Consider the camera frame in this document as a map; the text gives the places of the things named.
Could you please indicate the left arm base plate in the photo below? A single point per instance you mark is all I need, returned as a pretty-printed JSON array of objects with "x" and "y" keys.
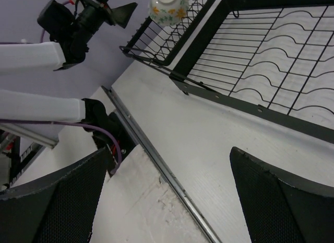
[{"x": 124, "y": 140}]

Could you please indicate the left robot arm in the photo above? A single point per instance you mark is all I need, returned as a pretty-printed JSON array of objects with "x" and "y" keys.
[{"x": 53, "y": 59}]

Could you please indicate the white bowl leaf pattern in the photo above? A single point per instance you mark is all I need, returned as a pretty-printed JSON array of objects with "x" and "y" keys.
[{"x": 168, "y": 12}]

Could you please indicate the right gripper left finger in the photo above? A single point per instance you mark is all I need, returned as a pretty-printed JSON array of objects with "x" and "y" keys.
[{"x": 58, "y": 207}]

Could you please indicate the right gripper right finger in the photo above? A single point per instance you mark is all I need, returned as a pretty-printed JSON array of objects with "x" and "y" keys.
[{"x": 279, "y": 206}]

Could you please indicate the black wire dish rack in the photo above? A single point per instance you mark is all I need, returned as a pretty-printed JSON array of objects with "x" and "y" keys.
[{"x": 269, "y": 58}]

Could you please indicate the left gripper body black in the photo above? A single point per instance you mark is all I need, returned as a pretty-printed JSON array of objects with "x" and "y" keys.
[{"x": 88, "y": 22}]

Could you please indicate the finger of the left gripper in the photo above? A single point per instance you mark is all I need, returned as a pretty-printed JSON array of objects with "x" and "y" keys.
[{"x": 121, "y": 15}]

